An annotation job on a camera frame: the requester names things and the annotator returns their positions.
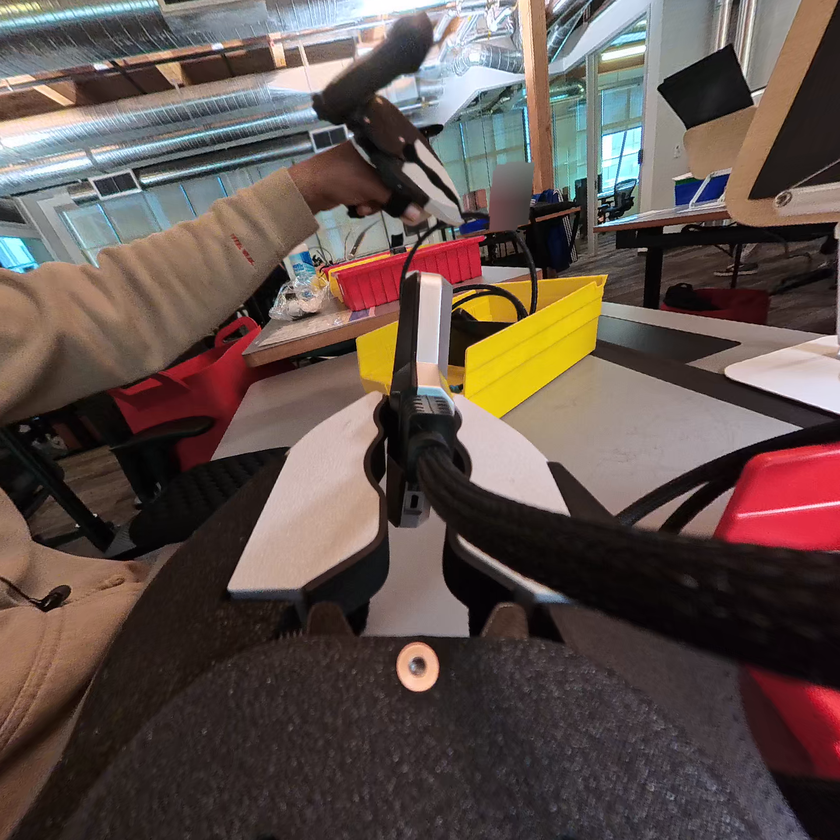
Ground wooden pillar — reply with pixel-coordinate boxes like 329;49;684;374
517;0;555;194

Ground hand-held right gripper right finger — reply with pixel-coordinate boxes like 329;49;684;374
443;395;573;608

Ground crumpled clear plastic bag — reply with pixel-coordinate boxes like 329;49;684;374
269;272;330;322

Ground thick black braided cable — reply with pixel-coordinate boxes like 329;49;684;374
400;386;840;686

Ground silver hub adapter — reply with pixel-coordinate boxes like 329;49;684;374
386;271;455;529

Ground black mesh office chair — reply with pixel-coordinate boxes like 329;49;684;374
108;416;293;559

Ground person's left forearm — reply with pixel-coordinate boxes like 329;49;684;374
0;167;320;427

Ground red floor basket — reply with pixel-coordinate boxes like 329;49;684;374
659;283;770;326

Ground black HDMI cable green plugs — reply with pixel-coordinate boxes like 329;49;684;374
617;420;840;526
399;209;540;329

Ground red tote bag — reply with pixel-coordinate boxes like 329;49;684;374
108;317;296;472

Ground silver insulated air duct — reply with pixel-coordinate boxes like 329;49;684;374
0;0;368;80
0;69;355;175

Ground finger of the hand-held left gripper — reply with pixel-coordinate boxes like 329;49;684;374
413;139;465;212
400;164;465;226

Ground silver flexible air duct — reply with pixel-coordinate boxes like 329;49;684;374
420;39;526;86

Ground wooden sign board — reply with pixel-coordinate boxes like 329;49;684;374
725;0;840;227
658;45;756;179

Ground black legged desk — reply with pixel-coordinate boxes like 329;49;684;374
594;205;840;309

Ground person's torso beige hoodie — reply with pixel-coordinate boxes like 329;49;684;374
0;489;178;840

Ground person's left hand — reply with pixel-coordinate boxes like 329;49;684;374
287;141;395;219

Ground red plastic bin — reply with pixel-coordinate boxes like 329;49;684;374
335;236;487;311
715;443;840;782

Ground black bin divider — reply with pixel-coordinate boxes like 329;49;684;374
449;315;519;368

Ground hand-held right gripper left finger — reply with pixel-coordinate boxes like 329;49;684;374
226;392;389;601

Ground black cable silver plug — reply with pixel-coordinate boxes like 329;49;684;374
656;469;765;534

